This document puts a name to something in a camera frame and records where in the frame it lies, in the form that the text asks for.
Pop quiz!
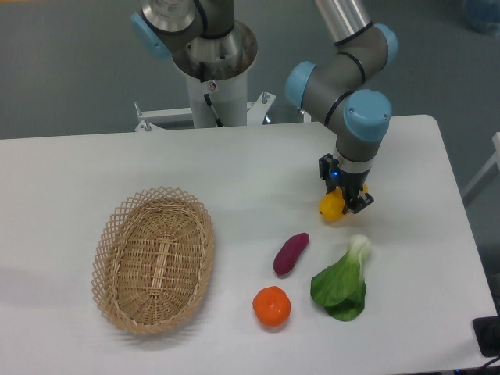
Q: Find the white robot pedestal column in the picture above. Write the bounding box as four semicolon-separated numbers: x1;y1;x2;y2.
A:
185;73;248;129

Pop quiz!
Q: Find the orange tangerine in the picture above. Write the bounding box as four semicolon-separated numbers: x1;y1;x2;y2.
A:
252;286;291;327

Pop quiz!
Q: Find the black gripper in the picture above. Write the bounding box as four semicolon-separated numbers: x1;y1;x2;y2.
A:
319;153;374;215

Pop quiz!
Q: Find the white metal base frame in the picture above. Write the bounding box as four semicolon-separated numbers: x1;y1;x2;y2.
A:
134;83;313;133

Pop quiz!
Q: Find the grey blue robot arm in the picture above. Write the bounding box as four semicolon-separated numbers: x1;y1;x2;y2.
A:
130;1;398;213

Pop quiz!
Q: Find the purple sweet potato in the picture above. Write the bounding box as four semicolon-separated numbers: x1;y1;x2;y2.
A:
273;232;309;277

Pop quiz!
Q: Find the white furniture piece at right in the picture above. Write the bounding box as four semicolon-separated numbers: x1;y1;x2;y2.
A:
461;132;499;206

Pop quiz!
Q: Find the black device at edge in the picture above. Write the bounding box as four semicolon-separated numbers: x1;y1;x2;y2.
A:
472;316;499;357

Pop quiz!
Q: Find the green bok choy leaf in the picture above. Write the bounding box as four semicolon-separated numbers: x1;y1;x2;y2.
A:
309;234;372;322

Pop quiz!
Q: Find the woven wicker basket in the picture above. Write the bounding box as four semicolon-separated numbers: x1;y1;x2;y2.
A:
91;187;215;335

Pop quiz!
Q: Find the black cable on pedestal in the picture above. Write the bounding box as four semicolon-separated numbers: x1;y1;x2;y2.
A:
198;62;225;128

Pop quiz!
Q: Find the yellow mango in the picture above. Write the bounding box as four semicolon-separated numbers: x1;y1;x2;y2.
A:
318;187;352;223

